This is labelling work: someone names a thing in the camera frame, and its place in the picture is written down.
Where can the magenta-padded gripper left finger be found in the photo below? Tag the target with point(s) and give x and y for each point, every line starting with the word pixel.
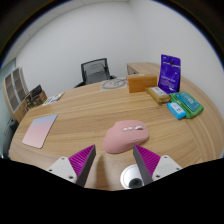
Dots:
pixel 71 165

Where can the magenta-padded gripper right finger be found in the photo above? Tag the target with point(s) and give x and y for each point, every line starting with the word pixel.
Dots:
pixel 156 165

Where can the pink computer mouse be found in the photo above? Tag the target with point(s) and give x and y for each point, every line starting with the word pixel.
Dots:
pixel 125 138

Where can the pink-blue gradient mouse pad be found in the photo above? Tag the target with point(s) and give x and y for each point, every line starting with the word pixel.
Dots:
pixel 39 130

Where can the small blue packet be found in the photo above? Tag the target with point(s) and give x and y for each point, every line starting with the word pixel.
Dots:
pixel 176 110

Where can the black leather sofa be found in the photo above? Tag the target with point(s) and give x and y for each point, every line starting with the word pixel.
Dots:
pixel 9 136

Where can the green wipes packet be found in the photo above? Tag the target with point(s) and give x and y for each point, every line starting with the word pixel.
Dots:
pixel 188 104

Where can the green-purple printed paper sheet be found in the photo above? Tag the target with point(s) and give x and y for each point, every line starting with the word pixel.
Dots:
pixel 53 98

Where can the tan wrapped packet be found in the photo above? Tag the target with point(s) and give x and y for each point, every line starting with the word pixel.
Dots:
pixel 159 95

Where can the black open box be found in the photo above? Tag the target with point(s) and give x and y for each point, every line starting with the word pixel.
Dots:
pixel 35 90

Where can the purple standing pouch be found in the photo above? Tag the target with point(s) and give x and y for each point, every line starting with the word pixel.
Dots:
pixel 169 75

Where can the grey circle printed sheet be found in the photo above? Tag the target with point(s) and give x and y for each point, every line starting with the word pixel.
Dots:
pixel 114 84

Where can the wooden cabinet with glass doors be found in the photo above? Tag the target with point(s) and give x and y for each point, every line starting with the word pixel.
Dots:
pixel 15 91

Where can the grey backpack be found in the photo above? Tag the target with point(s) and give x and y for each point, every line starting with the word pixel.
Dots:
pixel 97 74

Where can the black mesh office chair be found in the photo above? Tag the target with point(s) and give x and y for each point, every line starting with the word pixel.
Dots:
pixel 84 68

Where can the wooden side desk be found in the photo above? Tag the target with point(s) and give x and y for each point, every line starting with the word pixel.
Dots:
pixel 143 68

